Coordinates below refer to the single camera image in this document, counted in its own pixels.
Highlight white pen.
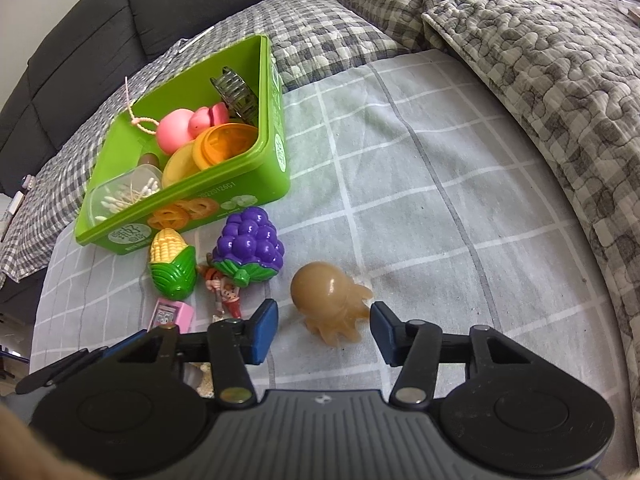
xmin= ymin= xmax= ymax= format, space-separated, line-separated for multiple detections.
xmin=177 ymin=25 xmax=216 ymax=54

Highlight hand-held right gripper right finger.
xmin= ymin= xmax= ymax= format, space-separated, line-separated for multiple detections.
xmin=369 ymin=301 xmax=552 ymax=407

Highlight grey patterned quilt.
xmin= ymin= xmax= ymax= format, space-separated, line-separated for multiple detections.
xmin=420 ymin=0 xmax=640 ymax=476

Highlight clear cotton swab jar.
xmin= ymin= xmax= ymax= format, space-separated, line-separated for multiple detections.
xmin=87 ymin=165 xmax=165 ymax=229

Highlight dark ridged plastic piece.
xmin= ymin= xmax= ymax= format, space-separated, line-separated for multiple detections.
xmin=209 ymin=66 xmax=260 ymax=129

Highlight green plastic box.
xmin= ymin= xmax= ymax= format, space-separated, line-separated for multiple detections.
xmin=74 ymin=34 xmax=293 ymax=257

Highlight orange toy pumpkin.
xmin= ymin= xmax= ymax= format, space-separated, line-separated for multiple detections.
xmin=192 ymin=122 xmax=260 ymax=171

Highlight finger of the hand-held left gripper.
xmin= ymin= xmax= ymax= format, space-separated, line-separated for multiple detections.
xmin=15 ymin=329 xmax=152 ymax=395

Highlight toy corn cob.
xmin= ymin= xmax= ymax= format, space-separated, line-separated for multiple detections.
xmin=147 ymin=227 xmax=198 ymax=300

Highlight pink toy animal with string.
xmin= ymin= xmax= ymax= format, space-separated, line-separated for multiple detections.
xmin=124 ymin=76 xmax=231 ymax=156

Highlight purple toy grapes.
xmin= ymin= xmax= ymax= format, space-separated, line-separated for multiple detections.
xmin=210 ymin=206 xmax=286 ymax=289

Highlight yellow toy pot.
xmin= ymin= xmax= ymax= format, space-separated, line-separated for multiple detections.
xmin=161 ymin=141 xmax=212 ymax=190

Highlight small pink box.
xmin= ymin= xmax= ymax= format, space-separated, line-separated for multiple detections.
xmin=145 ymin=297 xmax=195 ymax=336

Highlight tan toy starfish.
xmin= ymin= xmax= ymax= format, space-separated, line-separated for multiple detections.
xmin=192 ymin=362 xmax=216 ymax=396

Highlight light grey grid blanket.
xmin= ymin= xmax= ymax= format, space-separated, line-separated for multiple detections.
xmin=27 ymin=50 xmax=626 ymax=411

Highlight grey checked sofa cover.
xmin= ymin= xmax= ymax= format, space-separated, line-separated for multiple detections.
xmin=0 ymin=0 xmax=622 ymax=282

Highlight small cartoon figurine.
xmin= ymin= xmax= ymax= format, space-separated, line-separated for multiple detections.
xmin=197 ymin=262 xmax=244 ymax=321

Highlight dark grey sofa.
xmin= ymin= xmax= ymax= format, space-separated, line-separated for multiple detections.
xmin=0 ymin=0 xmax=362 ymax=306

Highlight brown toy octopus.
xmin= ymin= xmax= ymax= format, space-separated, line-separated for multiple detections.
xmin=290 ymin=261 xmax=375 ymax=347

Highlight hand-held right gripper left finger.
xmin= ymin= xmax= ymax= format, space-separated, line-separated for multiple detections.
xmin=104 ymin=298 xmax=280 ymax=406

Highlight white box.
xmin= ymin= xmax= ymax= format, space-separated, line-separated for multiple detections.
xmin=0 ymin=189 xmax=27 ymax=242

